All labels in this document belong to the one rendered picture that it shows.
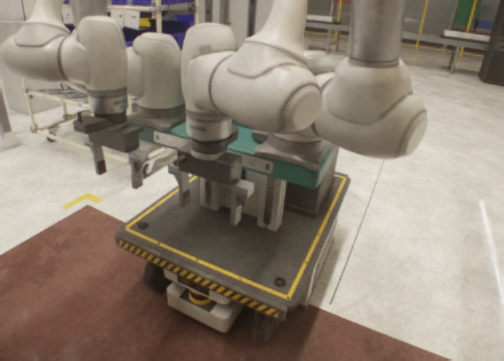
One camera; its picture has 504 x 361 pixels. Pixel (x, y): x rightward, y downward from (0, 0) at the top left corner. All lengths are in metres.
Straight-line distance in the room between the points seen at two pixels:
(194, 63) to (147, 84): 0.48
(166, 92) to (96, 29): 0.35
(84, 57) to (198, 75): 0.29
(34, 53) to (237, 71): 0.49
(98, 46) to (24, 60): 0.18
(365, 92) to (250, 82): 0.27
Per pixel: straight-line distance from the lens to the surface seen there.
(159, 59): 1.01
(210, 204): 1.33
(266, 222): 1.24
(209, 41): 0.56
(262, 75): 0.45
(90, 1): 1.06
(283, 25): 0.49
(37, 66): 0.83
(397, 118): 0.66
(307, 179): 0.85
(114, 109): 0.79
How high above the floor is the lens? 1.10
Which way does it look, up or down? 26 degrees down
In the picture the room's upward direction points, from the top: 4 degrees clockwise
